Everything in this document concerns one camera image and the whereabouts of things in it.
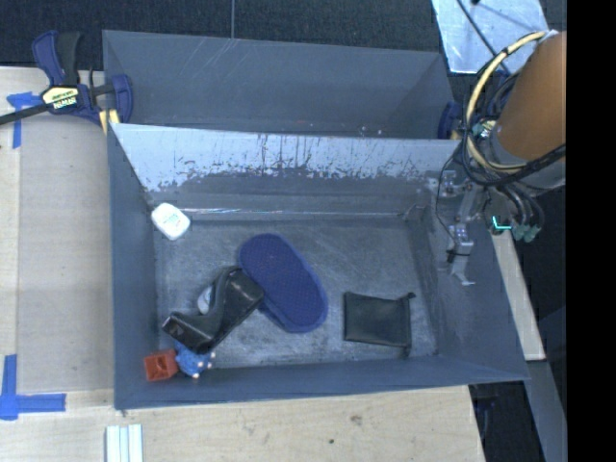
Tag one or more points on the grey metal bin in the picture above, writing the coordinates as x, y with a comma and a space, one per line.
289, 89

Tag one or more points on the blue toy animal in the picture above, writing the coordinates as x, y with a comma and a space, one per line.
193, 361

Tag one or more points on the white and grey small object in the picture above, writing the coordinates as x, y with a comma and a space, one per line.
205, 299

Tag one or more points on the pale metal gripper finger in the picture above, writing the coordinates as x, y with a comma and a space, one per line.
449, 182
462, 250

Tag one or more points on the red cube block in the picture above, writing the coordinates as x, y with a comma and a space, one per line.
160, 366

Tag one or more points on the blue oval cloth pad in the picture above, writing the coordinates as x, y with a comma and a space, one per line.
289, 282

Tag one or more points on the black flat pouch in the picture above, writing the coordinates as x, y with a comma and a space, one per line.
377, 320

